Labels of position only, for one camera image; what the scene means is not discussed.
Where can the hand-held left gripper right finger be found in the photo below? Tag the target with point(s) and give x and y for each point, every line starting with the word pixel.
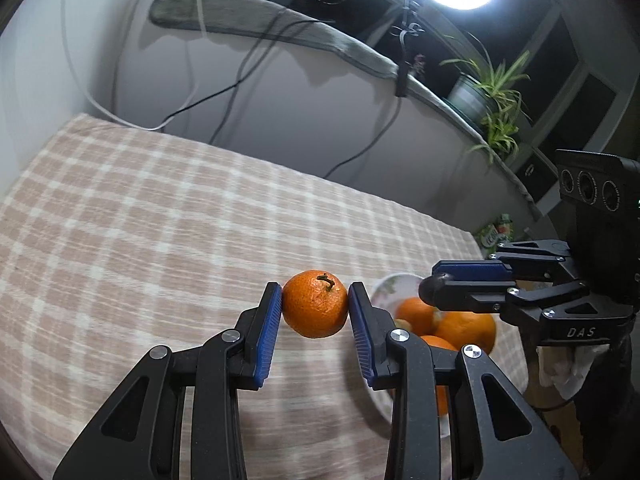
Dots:
pixel 360 332

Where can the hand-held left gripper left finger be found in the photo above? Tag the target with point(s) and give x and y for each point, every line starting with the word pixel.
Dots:
pixel 267 330

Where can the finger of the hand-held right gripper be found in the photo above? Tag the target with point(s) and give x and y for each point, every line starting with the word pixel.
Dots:
pixel 470 272
pixel 470 300

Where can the large orange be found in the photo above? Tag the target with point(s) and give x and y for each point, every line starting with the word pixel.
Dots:
pixel 467 332

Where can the small tangerine with stem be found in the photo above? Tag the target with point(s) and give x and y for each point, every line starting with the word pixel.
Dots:
pixel 315 310

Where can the dark speckled orange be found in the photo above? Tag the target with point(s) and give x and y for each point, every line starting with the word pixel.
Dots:
pixel 437 344

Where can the smooth medium orange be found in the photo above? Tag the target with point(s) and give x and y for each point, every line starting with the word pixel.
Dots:
pixel 415 315

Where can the white floral plate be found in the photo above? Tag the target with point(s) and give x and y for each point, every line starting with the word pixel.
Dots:
pixel 395 285

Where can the person's right hand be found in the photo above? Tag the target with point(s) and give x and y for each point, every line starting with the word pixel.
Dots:
pixel 565 367

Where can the green white carton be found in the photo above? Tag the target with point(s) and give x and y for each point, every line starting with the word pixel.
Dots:
pixel 487 241

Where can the red green label bottle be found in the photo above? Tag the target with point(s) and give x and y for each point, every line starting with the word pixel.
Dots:
pixel 505 227

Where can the beige checked blanket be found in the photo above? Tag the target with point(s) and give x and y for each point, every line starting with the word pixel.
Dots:
pixel 125 235

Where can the potted spider plant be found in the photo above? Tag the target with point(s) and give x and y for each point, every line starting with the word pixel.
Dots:
pixel 470 95

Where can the grey sill mat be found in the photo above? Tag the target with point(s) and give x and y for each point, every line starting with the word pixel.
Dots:
pixel 225 15

